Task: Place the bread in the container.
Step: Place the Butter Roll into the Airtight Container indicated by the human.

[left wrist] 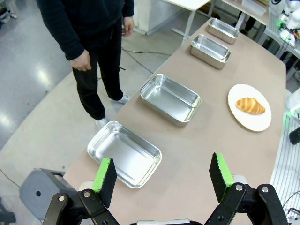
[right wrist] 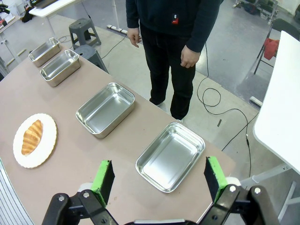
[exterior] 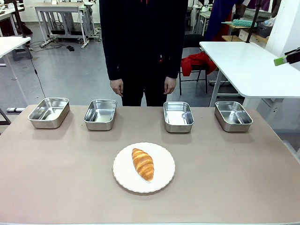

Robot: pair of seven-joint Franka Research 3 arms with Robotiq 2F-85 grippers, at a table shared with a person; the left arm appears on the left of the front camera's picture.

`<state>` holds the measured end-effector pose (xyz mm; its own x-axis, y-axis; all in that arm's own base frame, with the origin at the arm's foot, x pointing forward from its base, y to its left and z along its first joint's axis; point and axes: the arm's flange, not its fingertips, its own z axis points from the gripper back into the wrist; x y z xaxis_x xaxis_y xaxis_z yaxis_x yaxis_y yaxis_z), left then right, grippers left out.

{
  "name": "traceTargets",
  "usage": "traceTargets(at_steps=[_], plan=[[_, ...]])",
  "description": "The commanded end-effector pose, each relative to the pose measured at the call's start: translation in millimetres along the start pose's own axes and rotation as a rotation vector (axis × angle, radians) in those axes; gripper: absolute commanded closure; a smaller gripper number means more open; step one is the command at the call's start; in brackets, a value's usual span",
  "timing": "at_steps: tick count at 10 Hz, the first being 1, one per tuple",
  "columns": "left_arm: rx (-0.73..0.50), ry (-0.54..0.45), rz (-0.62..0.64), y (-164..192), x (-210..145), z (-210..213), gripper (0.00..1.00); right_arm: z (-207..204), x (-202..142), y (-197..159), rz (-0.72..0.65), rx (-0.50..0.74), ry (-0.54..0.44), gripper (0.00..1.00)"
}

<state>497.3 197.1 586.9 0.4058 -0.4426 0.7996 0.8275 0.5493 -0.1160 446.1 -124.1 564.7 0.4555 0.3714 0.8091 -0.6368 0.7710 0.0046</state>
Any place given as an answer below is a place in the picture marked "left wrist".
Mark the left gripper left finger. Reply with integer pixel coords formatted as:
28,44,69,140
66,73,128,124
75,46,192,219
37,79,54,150
42,157,118,225

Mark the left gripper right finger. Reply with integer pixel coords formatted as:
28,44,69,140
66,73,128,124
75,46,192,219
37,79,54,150
203,152,289,225

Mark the golden croissant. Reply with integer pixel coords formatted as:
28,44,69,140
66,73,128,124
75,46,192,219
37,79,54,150
235,97,266,115

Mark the person's left forearm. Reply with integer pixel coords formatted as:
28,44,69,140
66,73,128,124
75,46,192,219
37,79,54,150
120,0,135,19

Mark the person's right forearm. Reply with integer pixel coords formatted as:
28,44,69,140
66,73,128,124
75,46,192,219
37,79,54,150
44,14,86,61

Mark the steel rectangular container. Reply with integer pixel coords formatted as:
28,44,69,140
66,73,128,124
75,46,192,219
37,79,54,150
206,18,240,45
140,73,202,128
87,120,163,189
189,34,232,70

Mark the person's right hand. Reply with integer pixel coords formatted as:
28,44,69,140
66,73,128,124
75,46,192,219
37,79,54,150
70,50,92,72

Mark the person's left hand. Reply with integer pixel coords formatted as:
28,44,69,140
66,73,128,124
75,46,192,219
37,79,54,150
121,17,135,38

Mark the white right shoe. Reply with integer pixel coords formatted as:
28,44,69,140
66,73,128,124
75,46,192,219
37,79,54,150
95,117,110,130

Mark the white shoe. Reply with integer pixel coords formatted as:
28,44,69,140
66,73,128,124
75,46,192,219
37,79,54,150
110,92,132,104
95,117,110,130

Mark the white scalloped plate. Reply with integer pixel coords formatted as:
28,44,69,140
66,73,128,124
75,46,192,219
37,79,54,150
226,83,272,132

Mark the grey plastic stool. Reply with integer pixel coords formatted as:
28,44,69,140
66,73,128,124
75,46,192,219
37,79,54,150
19,168,78,221

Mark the black cylindrical device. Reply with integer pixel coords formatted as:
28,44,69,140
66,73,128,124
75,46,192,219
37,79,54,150
289,128,300,146

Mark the white left shoe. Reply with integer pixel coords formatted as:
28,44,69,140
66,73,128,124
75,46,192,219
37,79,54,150
110,92,132,104

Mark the person in black clothes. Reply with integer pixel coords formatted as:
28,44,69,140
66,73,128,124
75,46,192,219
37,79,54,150
36,0,135,121

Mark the large white table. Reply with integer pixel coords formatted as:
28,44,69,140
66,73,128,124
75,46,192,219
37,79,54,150
161,0,213,41

